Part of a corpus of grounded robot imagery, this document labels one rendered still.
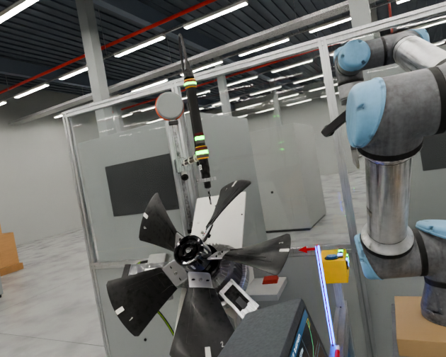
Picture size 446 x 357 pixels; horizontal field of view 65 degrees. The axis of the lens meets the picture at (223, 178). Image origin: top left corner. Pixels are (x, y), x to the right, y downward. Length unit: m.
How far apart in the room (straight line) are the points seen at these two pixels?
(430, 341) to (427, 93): 0.55
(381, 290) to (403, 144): 1.37
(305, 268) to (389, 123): 1.41
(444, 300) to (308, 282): 1.09
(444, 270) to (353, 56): 0.57
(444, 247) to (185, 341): 0.76
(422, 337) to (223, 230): 0.92
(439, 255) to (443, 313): 0.14
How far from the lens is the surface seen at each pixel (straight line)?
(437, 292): 1.01
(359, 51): 1.02
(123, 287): 1.39
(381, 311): 2.03
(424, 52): 0.89
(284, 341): 0.50
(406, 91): 0.66
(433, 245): 0.96
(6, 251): 9.37
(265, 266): 1.14
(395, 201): 0.79
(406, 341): 0.96
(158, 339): 2.51
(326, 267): 1.44
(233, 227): 1.58
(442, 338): 0.97
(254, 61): 1.98
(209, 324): 1.21
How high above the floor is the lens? 1.49
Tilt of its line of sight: 2 degrees down
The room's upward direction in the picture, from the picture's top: 10 degrees counter-clockwise
